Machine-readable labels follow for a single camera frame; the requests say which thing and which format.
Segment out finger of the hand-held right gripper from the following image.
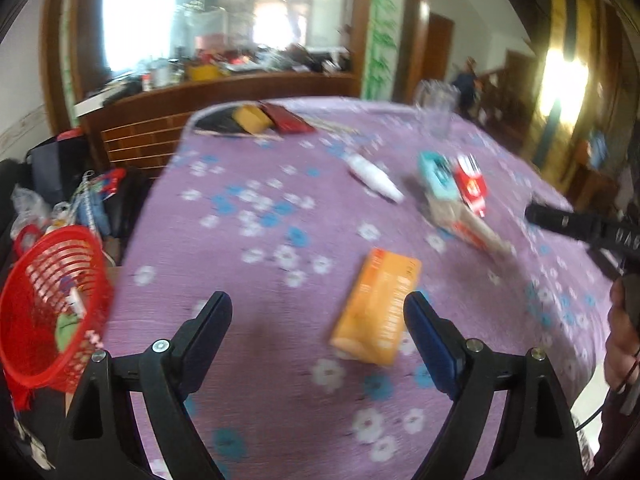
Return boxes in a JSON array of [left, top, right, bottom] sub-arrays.
[[524, 201, 601, 247]]

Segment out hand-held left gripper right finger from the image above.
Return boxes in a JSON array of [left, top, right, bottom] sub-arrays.
[[403, 290, 586, 480]]

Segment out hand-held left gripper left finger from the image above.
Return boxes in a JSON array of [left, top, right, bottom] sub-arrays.
[[55, 291, 233, 480]]

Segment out orange white medicine box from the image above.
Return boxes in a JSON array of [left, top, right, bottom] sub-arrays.
[[330, 247, 422, 366]]

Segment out beige orange long box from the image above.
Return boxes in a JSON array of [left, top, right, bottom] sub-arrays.
[[427, 195, 516, 261]]

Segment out red white packet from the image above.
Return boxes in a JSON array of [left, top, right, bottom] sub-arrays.
[[452, 154, 488, 218]]

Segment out green cloth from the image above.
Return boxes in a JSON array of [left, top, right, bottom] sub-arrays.
[[54, 312, 86, 353]]

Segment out teal box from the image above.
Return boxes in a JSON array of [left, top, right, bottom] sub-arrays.
[[418, 151, 458, 201]]

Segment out red plastic basket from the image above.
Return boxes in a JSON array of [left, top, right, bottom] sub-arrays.
[[0, 225, 113, 393]]

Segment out white tube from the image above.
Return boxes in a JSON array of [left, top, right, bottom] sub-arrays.
[[347, 152, 406, 204]]

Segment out person's right hand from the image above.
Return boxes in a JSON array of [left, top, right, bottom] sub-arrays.
[[604, 275, 640, 391]]

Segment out wooden side table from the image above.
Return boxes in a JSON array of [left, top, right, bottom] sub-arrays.
[[565, 160, 626, 211]]

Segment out blue bag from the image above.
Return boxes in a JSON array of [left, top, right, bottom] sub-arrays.
[[587, 130, 608, 168]]

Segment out wooden stair railing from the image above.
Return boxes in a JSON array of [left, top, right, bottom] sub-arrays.
[[475, 50, 538, 136]]

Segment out purple floral tablecloth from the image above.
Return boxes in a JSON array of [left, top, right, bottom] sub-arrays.
[[102, 96, 621, 480]]

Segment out gold pillar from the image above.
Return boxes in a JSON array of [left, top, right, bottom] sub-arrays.
[[520, 0, 626, 196]]

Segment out clear glass pitcher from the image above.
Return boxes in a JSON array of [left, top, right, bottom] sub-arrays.
[[415, 80, 460, 141]]

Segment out dark blue jacket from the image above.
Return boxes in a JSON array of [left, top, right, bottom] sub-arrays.
[[452, 67, 481, 111]]

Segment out colourful toy package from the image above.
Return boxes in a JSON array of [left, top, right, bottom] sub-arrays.
[[70, 167, 126, 236]]

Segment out wooden door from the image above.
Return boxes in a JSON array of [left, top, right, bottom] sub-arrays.
[[422, 12, 453, 106]]

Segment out clear plastic bag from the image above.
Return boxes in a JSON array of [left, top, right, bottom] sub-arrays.
[[10, 185, 71, 241]]

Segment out black hand fan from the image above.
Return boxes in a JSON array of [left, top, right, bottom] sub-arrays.
[[192, 107, 246, 137]]

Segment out black bag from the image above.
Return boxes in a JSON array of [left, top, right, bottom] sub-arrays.
[[27, 132, 106, 196]]

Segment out bundle of thin sticks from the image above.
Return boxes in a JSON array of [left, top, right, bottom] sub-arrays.
[[305, 117, 361, 136]]

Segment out red pouch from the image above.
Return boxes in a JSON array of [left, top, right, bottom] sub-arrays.
[[260, 102, 316, 135]]

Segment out wooden mirror cabinet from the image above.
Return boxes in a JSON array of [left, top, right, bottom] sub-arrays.
[[40, 0, 426, 181]]

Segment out bamboo painted glass panel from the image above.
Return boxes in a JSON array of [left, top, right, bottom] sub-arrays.
[[360, 0, 408, 101]]

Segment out white flat box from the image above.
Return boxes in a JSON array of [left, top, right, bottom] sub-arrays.
[[74, 92, 126, 118]]

